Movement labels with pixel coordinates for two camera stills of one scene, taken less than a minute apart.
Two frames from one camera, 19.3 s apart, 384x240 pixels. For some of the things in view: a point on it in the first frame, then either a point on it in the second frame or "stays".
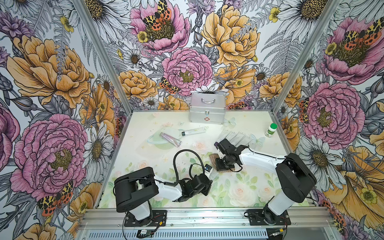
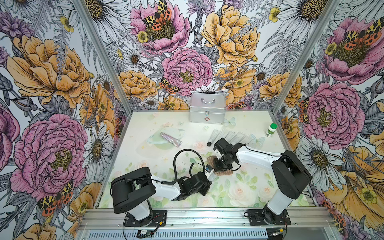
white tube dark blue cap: (246, 140) stays
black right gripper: (219, 166) stays
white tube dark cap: (212, 174) to (215, 134)
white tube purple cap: (237, 138) stays
